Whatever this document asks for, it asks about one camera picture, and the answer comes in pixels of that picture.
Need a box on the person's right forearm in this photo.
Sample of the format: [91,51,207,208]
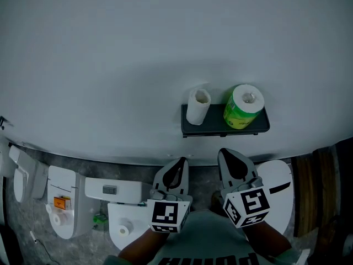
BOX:
[242,221,292,259]

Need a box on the person's teal printed shirt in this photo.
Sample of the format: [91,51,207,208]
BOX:
[103,208,309,265]

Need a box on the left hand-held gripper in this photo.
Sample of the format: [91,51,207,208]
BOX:
[147,157,193,234]

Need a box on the person's dark shoe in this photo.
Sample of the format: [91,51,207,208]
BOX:
[211,190,229,212]

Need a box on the white tankless smart toilet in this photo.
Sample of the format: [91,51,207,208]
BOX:
[46,165,94,240]

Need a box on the green toilet paper roll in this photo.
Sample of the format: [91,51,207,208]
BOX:
[223,83,265,130]

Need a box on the white toilet with tank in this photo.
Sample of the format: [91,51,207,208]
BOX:
[84,177,155,251]

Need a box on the person's left forearm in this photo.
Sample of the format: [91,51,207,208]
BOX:
[117,227,172,262]

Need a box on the brown wooden panel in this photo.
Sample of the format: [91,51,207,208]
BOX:
[292,147,340,239]

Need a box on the orange box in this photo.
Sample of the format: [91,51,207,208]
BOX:
[54,196,72,211]

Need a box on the white slim toilet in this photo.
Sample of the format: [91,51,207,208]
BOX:
[8,145,49,203]

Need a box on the white oval lid toilet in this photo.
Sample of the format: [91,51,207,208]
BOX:
[253,159,295,236]

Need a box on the dark cabinet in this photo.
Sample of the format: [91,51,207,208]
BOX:
[314,139,353,265]

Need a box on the black paper holder shelf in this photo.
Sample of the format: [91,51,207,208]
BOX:
[180,103,271,138]

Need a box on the black cable with white adapter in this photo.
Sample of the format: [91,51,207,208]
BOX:
[29,230,61,265]

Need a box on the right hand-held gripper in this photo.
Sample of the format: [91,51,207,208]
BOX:
[217,147,271,229]

